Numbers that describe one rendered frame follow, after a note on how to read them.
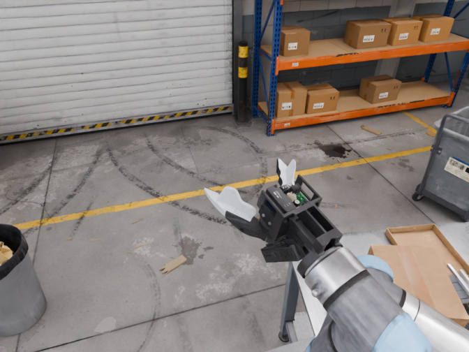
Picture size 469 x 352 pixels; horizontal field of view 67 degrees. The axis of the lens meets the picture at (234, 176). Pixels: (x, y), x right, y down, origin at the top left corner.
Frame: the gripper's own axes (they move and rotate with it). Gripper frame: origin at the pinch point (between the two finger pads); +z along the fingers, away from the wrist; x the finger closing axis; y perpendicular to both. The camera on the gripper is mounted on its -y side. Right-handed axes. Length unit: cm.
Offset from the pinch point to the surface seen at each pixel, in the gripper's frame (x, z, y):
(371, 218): -196, 42, -195
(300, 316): -69, 2, -161
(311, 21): -315, 283, -142
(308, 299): -46, -4, -97
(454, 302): -69, -37, -60
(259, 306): -61, 26, -190
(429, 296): -65, -31, -61
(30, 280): 60, 107, -173
